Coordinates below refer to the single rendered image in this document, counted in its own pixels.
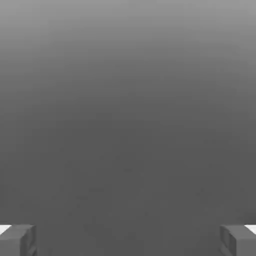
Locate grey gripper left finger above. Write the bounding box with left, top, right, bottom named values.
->
left=0, top=223, right=38, bottom=256

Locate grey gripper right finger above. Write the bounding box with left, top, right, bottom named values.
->
left=219, top=223, right=256, bottom=256

